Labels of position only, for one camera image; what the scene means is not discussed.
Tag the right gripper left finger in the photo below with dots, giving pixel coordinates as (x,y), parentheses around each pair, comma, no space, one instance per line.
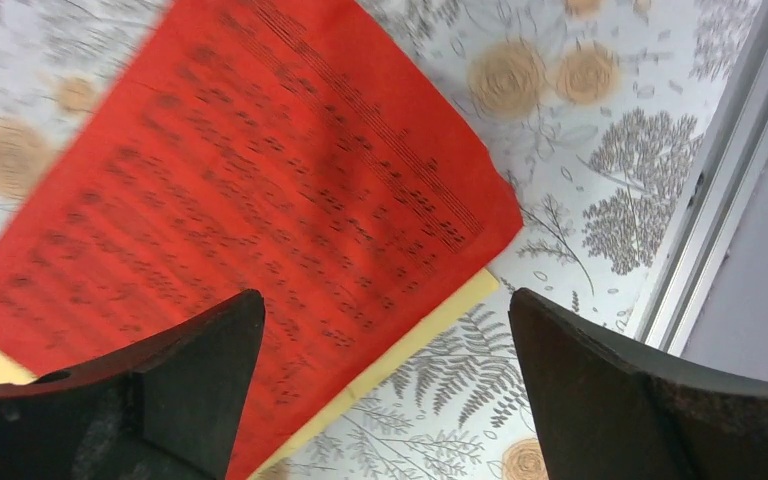
(166,407)

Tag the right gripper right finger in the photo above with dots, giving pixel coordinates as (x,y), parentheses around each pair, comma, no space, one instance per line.
(605,406)

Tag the yellow sheet music page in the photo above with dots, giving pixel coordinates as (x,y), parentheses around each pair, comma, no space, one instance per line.
(480,286)

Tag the floral table mat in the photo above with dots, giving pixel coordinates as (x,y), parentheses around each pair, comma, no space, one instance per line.
(593,110)

